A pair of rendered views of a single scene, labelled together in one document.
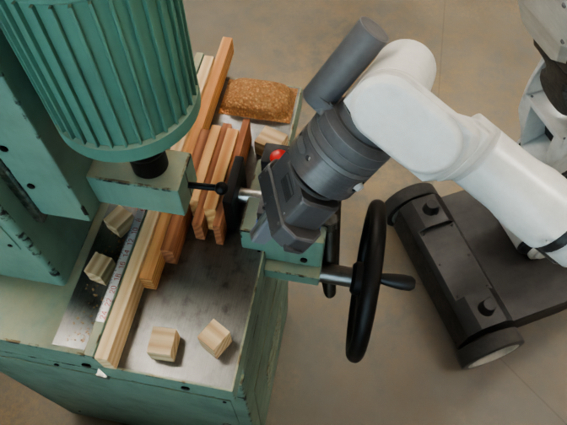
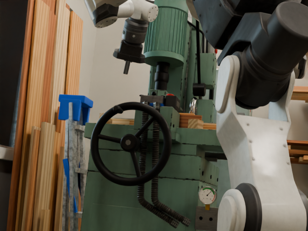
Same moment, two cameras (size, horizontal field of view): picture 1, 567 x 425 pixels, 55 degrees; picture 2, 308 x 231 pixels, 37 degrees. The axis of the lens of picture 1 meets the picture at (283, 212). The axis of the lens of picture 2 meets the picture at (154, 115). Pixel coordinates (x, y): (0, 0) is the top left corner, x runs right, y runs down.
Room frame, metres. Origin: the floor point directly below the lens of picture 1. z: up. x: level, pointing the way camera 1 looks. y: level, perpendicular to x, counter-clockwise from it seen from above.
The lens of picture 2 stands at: (0.59, -1.71, 0.65)
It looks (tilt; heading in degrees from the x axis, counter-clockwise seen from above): 9 degrees up; 95
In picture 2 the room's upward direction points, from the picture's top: 5 degrees clockwise
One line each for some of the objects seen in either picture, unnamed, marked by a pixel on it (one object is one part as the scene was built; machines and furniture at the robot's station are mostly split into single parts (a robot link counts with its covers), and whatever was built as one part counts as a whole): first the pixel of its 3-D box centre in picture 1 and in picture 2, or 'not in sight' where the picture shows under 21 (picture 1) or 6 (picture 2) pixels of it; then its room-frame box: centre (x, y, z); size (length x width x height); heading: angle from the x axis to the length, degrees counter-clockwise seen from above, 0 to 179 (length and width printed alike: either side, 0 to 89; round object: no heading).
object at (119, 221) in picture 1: (120, 221); not in sight; (0.51, 0.31, 0.82); 0.04 x 0.03 x 0.03; 143
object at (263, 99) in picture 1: (258, 94); not in sight; (0.73, 0.05, 0.92); 0.14 x 0.09 x 0.04; 79
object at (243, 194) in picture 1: (252, 196); not in sight; (0.48, 0.05, 0.95); 0.09 x 0.07 x 0.09; 169
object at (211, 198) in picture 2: not in sight; (207, 198); (0.67, -0.07, 0.65); 0.06 x 0.04 x 0.08; 169
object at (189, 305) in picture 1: (241, 218); (161, 136); (0.48, 0.07, 0.87); 0.61 x 0.30 x 0.06; 169
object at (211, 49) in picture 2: not in sight; (209, 42); (0.65, 0.48, 1.40); 0.10 x 0.06 x 0.16; 79
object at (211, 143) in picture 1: (207, 169); not in sight; (0.54, 0.13, 0.93); 0.16 x 0.02 x 0.06; 169
